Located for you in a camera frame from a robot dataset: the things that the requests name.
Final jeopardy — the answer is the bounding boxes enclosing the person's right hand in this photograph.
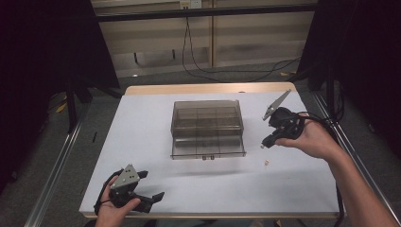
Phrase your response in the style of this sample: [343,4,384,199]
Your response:
[274,113,344,164]

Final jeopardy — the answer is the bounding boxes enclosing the wooden table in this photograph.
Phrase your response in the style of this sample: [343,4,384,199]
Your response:
[78,81,348,220]

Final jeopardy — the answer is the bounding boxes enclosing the black floor cable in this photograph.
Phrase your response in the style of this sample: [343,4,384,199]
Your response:
[185,17,302,74]
[181,17,302,83]

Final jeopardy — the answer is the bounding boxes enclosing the white wall socket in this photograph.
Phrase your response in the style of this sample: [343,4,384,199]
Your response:
[180,0,202,9]

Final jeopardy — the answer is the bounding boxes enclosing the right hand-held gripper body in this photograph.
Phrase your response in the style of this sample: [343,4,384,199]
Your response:
[262,88,306,141]

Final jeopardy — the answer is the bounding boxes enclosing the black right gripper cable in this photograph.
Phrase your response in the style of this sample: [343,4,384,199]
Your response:
[292,111,346,227]

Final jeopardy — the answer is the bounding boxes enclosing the beige cabinet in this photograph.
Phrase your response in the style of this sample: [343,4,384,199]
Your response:
[90,0,318,79]

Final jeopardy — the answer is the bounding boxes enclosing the metal floor rail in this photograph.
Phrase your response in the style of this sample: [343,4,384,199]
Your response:
[311,93,401,227]
[23,110,88,227]

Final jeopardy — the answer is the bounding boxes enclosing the black horizontal bar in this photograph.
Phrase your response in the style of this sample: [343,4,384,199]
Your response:
[96,3,318,23]

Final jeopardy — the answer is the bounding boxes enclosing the smoky plastic drawer cabinet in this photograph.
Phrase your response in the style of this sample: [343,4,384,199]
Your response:
[170,99,245,149]

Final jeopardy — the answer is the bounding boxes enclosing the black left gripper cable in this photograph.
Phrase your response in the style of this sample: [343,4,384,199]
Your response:
[93,168,125,217]

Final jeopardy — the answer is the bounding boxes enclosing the black stand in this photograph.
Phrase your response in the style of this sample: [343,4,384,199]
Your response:
[64,79,126,135]
[306,62,339,117]

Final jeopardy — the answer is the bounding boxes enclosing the black curtain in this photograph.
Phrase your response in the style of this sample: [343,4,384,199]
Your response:
[296,0,401,159]
[0,0,121,193]

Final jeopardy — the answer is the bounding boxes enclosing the person's left hand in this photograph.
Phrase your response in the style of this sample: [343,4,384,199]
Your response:
[95,183,142,227]

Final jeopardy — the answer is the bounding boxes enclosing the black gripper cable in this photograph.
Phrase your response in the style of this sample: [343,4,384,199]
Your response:
[93,168,125,217]
[292,111,346,227]

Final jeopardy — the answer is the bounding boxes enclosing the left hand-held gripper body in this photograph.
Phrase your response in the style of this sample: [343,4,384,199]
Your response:
[108,163,141,208]

